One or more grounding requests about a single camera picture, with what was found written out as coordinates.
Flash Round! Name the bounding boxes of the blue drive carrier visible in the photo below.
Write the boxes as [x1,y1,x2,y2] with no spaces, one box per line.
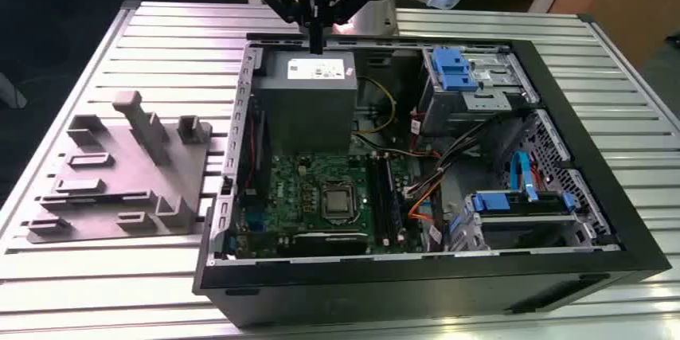
[432,47,483,92]

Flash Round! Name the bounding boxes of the grey power supply unit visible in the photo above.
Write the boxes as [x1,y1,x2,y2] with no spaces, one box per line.
[248,51,358,156]

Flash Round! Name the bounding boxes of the metal drive cage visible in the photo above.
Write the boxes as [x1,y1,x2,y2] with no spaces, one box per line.
[419,47,542,138]

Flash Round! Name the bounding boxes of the green motherboard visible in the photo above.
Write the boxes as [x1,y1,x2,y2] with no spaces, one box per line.
[234,150,427,257]

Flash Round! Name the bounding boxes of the silver CPU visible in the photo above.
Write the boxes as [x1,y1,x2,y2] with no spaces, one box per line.
[324,191,354,214]

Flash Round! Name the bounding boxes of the grey parts rack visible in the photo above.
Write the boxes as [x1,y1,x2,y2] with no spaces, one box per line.
[24,91,214,245]

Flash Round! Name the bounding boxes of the grey chair base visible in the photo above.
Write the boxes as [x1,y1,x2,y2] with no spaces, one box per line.
[0,72,30,110]

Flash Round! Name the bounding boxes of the hard disk in blue carrier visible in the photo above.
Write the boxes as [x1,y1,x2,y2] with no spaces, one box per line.
[467,190,579,217]

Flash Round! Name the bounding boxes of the black graphics card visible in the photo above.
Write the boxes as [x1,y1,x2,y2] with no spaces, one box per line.
[291,230,371,257]

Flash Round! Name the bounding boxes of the black PC case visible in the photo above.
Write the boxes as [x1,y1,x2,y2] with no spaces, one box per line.
[191,31,672,329]

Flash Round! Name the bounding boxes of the black cable bundle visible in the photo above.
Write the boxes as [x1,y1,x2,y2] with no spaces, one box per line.
[432,111,532,182]

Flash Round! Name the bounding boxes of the red black twisted wire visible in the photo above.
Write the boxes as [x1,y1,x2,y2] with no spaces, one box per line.
[248,108,268,197]

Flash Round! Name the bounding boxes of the orange wires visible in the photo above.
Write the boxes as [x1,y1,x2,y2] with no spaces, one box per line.
[407,195,443,222]

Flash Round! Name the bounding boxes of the blue flat data cable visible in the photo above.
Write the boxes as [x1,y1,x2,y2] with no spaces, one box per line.
[510,150,542,202]

